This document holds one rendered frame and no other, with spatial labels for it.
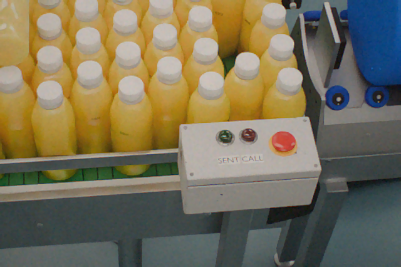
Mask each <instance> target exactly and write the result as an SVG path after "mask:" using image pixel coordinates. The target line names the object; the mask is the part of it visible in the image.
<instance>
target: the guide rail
mask: <svg viewBox="0 0 401 267"><path fill-rule="evenodd" d="M178 149H179V148H176V149H156V150H146V151H136V152H115V153H105V154H85V155H66V156H56V157H36V158H25V159H6V160H0V174H8V173H18V172H36V171H46V170H65V169H84V168H95V167H114V166H124V165H143V164H163V163H173V162H177V161H178Z"/></svg>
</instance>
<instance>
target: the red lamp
mask: <svg viewBox="0 0 401 267"><path fill-rule="evenodd" d="M241 137H242V139H243V140H245V141H247V142H252V141H253V140H254V139H255V137H256V133H255V131H254V130H253V129H251V128H246V129H244V130H243V131H242V132H241Z"/></svg>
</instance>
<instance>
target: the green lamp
mask: <svg viewBox="0 0 401 267"><path fill-rule="evenodd" d="M217 137H218V140H220V141H221V142H222V143H225V144H226V143H229V142H231V141H232V140H233V134H232V132H230V131H229V130H221V131H220V132H219V134H218V136H217Z"/></svg>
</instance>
